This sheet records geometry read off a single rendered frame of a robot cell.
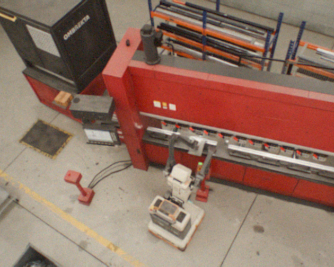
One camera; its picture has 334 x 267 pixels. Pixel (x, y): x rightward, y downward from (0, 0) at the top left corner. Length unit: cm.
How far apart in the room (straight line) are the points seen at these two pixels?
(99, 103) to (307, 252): 356
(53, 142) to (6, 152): 88
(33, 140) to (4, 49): 293
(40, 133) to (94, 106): 273
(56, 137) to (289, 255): 440
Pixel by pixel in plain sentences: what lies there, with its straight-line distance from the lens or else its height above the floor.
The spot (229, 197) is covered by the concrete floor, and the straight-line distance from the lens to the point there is 553.
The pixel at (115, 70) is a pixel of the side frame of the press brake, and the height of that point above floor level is 230.
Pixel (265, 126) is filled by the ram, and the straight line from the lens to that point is 424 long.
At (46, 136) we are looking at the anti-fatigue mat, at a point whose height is 1.
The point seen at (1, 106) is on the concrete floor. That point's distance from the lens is 763.
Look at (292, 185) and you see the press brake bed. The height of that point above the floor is 56.
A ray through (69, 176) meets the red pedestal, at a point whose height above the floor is 80.
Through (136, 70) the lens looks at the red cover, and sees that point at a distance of 403.
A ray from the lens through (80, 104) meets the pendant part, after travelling 425.
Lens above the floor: 505
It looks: 55 degrees down
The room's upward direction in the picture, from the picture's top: 8 degrees counter-clockwise
